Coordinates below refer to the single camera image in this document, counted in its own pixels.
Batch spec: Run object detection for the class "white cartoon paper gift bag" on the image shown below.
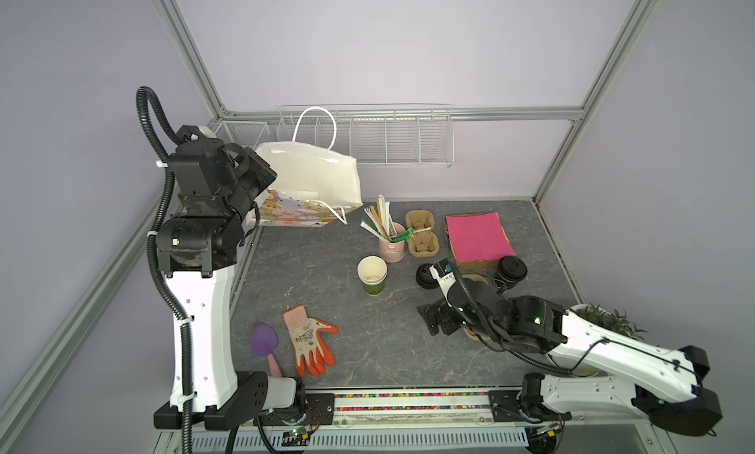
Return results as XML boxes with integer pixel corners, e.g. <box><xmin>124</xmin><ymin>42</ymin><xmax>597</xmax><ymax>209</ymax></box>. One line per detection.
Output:
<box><xmin>256</xmin><ymin>106</ymin><xmax>363</xmax><ymax>228</ymax></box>

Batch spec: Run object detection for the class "black paper coffee cup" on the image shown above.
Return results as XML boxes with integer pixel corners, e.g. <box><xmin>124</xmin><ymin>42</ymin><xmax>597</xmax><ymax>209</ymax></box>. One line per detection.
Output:
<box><xmin>494</xmin><ymin>255</ymin><xmax>528</xmax><ymax>294</ymax></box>

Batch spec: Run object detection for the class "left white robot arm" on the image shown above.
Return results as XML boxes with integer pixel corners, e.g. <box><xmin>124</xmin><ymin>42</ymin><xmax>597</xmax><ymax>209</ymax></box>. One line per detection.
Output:
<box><xmin>136</xmin><ymin>86</ymin><xmax>277</xmax><ymax>453</ymax></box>

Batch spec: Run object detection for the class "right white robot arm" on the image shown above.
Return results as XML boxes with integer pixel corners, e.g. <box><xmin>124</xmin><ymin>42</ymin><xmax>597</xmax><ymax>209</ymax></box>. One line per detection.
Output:
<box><xmin>416</xmin><ymin>259</ymin><xmax>723</xmax><ymax>437</ymax></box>

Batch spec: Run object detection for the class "green paper coffee cup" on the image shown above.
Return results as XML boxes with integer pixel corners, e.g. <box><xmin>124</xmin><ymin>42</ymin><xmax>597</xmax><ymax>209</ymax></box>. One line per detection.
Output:
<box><xmin>357</xmin><ymin>255</ymin><xmax>387</xmax><ymax>296</ymax></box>

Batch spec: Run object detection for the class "stack of black cup lids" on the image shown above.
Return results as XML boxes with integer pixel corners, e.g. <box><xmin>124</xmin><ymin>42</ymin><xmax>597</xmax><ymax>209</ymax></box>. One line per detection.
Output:
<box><xmin>415</xmin><ymin>263</ymin><xmax>440</xmax><ymax>290</ymax></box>

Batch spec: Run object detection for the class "small white mesh basket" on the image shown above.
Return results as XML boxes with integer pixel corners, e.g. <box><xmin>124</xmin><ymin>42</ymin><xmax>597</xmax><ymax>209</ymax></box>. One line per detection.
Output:
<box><xmin>212</xmin><ymin>121</ymin><xmax>271</xmax><ymax>149</ymax></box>

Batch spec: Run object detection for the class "brown pulp cup carrier stack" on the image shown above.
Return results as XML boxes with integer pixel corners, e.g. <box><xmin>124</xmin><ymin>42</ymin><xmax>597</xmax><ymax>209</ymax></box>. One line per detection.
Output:
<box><xmin>405</xmin><ymin>210</ymin><xmax>440</xmax><ymax>257</ymax></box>

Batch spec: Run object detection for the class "pink cup of stirrers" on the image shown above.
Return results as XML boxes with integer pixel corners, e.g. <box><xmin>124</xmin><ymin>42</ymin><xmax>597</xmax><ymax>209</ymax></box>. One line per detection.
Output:
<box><xmin>360</xmin><ymin>195</ymin><xmax>429</xmax><ymax>263</ymax></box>

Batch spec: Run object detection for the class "orange white work glove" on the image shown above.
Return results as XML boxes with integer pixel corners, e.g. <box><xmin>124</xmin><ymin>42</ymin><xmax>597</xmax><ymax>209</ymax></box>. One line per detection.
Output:
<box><xmin>282</xmin><ymin>305</ymin><xmax>339</xmax><ymax>379</ymax></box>

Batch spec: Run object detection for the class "purple pink silicone spatula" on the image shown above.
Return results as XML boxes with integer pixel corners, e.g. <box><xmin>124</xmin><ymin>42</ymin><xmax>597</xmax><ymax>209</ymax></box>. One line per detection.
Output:
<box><xmin>250</xmin><ymin>322</ymin><xmax>283</xmax><ymax>377</ymax></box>

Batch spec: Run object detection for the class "potted green plant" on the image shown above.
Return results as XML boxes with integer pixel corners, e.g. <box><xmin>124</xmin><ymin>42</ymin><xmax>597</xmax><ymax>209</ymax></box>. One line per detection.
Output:
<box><xmin>570</xmin><ymin>304</ymin><xmax>646</xmax><ymax>341</ymax></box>

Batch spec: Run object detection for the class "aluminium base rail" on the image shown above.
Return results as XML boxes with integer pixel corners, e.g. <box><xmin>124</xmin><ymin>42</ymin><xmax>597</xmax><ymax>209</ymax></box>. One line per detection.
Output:
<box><xmin>191</xmin><ymin>386</ymin><xmax>676</xmax><ymax>453</ymax></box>

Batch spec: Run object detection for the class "long white wire shelf basket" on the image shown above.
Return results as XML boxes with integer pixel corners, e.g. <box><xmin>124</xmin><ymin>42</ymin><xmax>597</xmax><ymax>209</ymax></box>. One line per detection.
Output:
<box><xmin>276</xmin><ymin>103</ymin><xmax>455</xmax><ymax>167</ymax></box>

